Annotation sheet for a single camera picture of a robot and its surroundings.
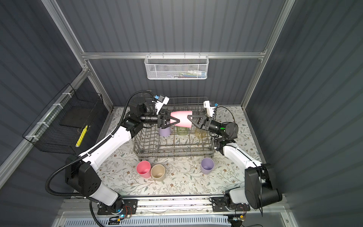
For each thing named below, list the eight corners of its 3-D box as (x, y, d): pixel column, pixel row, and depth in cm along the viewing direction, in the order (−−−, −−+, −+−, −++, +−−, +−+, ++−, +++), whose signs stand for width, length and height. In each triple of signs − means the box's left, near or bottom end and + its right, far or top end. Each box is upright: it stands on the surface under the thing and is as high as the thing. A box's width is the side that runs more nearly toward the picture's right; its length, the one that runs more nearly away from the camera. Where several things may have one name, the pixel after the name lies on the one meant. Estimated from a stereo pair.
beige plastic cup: (152, 183, 83) (148, 178, 75) (154, 170, 88) (150, 164, 80) (164, 183, 83) (161, 178, 75) (165, 170, 88) (163, 164, 80)
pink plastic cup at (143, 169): (138, 179, 85) (133, 173, 77) (141, 167, 90) (136, 160, 81) (153, 179, 85) (149, 173, 77) (154, 167, 90) (151, 160, 81)
